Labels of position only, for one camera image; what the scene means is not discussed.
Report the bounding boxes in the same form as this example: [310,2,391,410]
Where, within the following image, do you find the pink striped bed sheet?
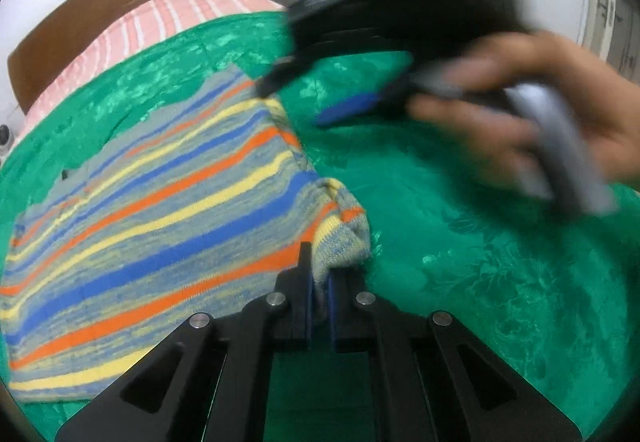
[22,0,287,134]

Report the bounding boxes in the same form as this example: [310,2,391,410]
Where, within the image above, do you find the green blanket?
[0,9,637,442]

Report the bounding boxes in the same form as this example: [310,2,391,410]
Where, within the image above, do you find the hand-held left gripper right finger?
[327,267,584,442]

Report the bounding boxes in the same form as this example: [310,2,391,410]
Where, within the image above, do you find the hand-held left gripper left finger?
[55,242,314,442]

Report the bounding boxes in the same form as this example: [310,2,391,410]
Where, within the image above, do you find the person's right hand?
[407,31,640,194]

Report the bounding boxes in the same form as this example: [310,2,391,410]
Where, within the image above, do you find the striped knit sweater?
[0,64,373,405]

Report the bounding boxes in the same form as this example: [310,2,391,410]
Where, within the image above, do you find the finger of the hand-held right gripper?
[315,81,417,128]
[254,53,323,99]

